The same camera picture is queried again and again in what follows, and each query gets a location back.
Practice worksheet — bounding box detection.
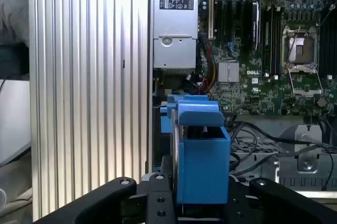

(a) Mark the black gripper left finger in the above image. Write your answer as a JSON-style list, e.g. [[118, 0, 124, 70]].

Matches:
[[33, 173, 175, 224]]

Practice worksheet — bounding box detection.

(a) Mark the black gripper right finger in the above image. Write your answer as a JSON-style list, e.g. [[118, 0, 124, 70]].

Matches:
[[227, 174, 337, 224]]

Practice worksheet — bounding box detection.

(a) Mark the black disk wire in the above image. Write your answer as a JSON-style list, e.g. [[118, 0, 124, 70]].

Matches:
[[231, 120, 337, 161]]

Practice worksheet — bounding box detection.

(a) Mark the hard disk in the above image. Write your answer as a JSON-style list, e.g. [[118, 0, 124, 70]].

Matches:
[[159, 93, 231, 218]]

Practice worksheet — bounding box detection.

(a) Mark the metal disk bay cage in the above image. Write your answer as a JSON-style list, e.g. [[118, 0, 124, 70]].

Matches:
[[231, 123, 337, 198]]

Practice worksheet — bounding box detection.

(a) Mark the black RAM slot row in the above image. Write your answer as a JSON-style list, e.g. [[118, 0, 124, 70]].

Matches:
[[319, 14, 337, 75], [262, 4, 282, 76]]

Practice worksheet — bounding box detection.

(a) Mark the white expansion slot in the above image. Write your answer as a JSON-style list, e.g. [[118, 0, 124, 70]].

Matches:
[[209, 0, 214, 41]]

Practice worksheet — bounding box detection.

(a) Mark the green motherboard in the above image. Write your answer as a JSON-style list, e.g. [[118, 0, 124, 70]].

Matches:
[[199, 0, 337, 116]]

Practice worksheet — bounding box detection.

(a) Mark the metal socket cover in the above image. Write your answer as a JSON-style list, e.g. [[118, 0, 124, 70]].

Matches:
[[288, 64, 323, 95]]

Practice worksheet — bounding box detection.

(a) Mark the white flat board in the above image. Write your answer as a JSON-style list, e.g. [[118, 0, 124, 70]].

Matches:
[[0, 79, 32, 167]]

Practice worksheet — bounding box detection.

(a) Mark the silver chipset heatsink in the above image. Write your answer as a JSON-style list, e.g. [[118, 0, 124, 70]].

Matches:
[[218, 62, 240, 83]]

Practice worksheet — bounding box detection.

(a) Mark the CPU socket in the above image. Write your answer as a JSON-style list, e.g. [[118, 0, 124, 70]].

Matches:
[[281, 26, 319, 65]]

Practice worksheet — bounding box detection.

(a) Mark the thin metal locking lever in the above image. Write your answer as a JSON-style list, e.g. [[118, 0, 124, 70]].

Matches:
[[319, 4, 334, 26], [288, 25, 303, 61]]

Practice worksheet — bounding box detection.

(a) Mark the silver power supply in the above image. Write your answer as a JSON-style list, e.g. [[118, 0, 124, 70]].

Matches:
[[152, 0, 200, 71]]

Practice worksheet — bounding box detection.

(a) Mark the black graphics card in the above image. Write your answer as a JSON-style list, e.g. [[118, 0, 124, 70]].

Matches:
[[251, 1, 262, 51]]

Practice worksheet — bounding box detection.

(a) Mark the person in gray clothing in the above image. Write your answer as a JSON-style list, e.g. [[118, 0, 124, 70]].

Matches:
[[0, 0, 30, 80]]

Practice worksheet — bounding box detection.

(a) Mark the red yellow power wire bundle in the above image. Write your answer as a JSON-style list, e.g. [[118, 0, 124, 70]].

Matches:
[[200, 42, 219, 95]]

